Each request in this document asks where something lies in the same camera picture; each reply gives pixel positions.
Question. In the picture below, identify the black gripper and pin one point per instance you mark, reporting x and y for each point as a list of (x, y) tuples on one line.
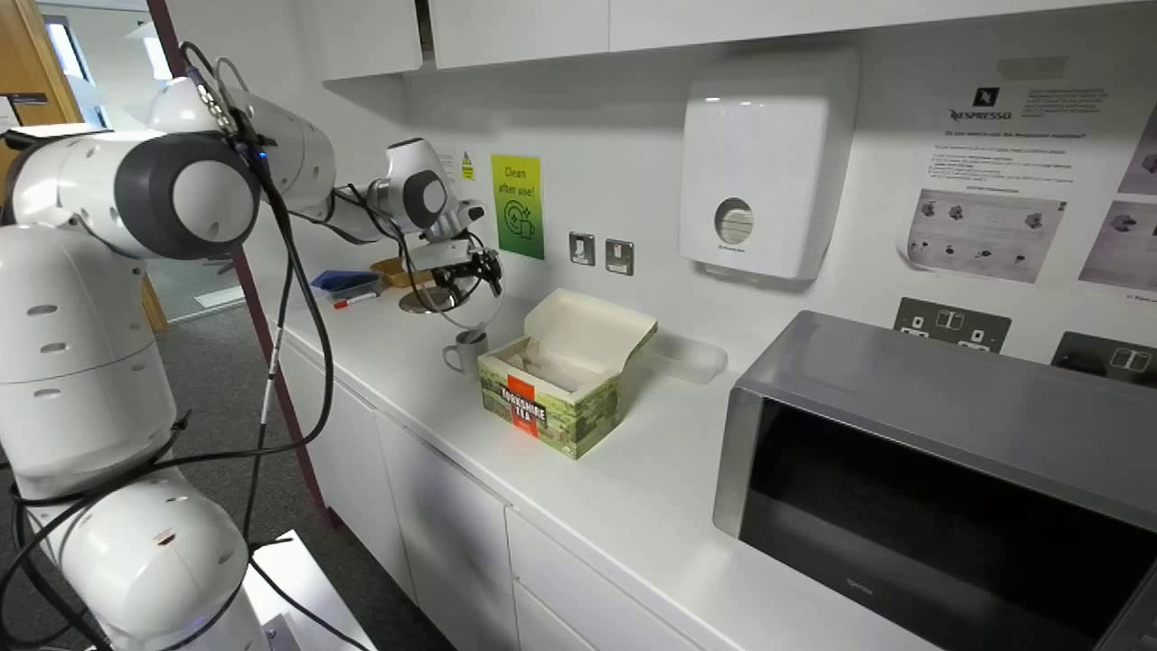
[(462, 261)]

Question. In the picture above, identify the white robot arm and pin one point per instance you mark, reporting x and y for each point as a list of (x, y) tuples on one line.
[(89, 417)]

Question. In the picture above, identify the white ceramic mug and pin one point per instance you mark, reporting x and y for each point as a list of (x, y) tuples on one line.
[(462, 355)]

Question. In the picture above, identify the green tea bag box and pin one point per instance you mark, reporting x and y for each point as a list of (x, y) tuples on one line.
[(574, 373)]

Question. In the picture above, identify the round steel drain tray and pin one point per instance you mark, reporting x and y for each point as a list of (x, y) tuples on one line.
[(420, 302)]

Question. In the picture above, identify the blue cloth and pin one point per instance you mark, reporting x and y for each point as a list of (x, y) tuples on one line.
[(347, 284)]

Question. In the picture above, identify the white upper cabinets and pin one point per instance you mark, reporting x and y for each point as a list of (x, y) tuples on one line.
[(378, 37)]

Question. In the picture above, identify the white cabinets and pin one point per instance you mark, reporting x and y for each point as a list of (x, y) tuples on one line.
[(378, 37), (479, 571)]

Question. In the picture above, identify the white lower cabinets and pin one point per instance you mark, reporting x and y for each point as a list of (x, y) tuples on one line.
[(479, 571)]

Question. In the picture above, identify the white paper towel dispenser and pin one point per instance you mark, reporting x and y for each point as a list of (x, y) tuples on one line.
[(755, 182)]

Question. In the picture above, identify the black double socket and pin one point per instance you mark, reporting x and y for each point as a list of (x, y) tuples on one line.
[(949, 323)]

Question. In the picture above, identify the coffee instruction poster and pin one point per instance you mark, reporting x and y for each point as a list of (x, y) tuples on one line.
[(1022, 151)]

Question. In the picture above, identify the silver microwave oven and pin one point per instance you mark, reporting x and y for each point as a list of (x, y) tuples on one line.
[(977, 502)]

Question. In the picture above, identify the left wall switch plate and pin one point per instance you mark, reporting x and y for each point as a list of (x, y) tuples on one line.
[(579, 251)]

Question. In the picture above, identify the wall switch plate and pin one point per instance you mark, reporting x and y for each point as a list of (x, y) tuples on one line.
[(579, 251), (621, 258)]

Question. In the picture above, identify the right wall switch plate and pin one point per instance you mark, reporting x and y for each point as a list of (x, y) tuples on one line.
[(621, 258)]

